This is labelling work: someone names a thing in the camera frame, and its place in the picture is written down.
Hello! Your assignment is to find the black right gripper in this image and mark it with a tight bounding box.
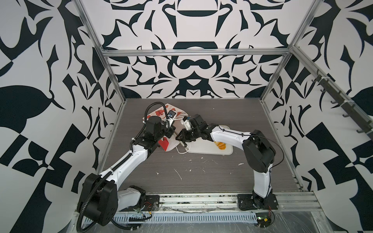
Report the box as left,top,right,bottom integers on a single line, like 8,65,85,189
175,128,202,142

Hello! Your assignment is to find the red white paper bag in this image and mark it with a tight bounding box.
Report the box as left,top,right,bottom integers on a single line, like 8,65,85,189
143,102,188,152

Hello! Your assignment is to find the ridged orange fake bread loaf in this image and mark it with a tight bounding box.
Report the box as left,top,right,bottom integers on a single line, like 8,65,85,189
214,141,226,150

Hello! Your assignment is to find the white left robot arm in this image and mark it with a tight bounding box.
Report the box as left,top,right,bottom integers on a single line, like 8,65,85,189
76,114,175,233

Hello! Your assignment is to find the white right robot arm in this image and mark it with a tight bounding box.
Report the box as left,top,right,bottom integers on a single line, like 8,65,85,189
176,115,276,202

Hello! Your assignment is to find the white plastic tray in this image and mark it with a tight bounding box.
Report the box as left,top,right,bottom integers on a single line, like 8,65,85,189
187,137,233,155

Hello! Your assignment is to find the small electronics board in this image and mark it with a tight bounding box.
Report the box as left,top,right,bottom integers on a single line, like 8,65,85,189
256,212,275,229

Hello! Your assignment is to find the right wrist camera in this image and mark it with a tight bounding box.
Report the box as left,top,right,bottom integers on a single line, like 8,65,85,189
182,116,194,131

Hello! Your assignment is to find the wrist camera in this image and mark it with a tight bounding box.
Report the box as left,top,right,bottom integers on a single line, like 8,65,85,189
167,110,176,119
182,116,194,131

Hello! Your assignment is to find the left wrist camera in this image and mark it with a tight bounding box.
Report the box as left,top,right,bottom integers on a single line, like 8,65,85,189
167,110,176,119

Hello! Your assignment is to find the black corrugated cable hose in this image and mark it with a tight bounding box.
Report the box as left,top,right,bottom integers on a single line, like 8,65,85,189
76,171,146,231

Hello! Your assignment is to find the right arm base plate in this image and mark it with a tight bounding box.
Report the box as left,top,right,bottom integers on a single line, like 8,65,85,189
237,192,278,211

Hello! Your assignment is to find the white slotted cable duct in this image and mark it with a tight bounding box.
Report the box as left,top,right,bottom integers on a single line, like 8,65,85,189
84,212,258,224

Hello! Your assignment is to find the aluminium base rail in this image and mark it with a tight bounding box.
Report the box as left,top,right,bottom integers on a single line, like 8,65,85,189
148,192,322,213

